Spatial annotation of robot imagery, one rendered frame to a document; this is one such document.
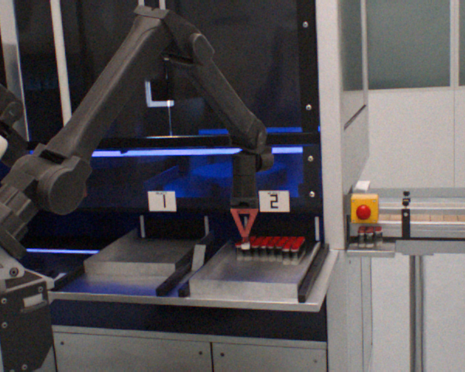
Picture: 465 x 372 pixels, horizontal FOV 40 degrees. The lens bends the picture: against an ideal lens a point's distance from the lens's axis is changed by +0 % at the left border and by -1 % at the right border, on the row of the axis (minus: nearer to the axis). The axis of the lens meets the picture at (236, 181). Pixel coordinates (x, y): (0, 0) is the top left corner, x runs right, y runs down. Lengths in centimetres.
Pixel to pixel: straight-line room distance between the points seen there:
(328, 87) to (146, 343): 98
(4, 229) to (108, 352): 122
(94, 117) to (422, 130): 543
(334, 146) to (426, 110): 462
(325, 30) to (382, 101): 463
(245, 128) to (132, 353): 95
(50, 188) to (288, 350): 111
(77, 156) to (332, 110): 86
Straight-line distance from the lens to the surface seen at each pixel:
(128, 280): 170
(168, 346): 208
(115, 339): 215
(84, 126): 111
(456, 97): 636
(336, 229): 182
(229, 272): 168
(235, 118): 146
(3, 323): 122
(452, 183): 647
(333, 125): 176
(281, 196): 182
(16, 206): 105
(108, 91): 113
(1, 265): 106
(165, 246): 196
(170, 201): 192
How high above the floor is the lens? 142
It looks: 11 degrees down
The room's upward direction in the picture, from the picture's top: 3 degrees counter-clockwise
